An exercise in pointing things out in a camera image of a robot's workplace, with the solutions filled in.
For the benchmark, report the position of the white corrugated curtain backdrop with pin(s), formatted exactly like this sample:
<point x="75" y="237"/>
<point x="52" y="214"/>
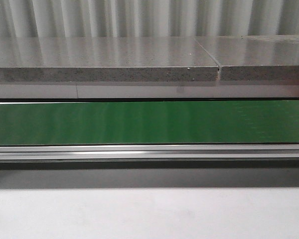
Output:
<point x="136" y="18"/>

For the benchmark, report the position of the aluminium conveyor frame rail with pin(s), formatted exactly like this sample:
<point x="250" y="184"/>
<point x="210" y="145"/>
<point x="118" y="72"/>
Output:
<point x="149" y="153"/>

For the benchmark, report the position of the green conveyor belt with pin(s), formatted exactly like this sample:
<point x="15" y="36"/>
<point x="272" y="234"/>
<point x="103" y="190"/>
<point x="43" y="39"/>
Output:
<point x="150" y="122"/>

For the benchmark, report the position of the grey speckled stone countertop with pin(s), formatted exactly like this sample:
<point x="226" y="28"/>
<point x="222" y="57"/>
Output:
<point x="150" y="59"/>

